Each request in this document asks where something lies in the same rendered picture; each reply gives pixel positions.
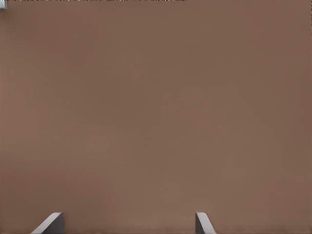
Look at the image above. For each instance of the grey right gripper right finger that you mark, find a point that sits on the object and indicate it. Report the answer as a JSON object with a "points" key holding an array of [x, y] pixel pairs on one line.
{"points": [[202, 224]]}

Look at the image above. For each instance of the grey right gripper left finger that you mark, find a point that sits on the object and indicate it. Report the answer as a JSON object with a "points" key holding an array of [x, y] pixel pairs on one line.
{"points": [[53, 224]]}

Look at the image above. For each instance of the silver frame post foot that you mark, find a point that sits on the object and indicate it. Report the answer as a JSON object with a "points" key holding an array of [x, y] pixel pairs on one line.
{"points": [[3, 5]]}

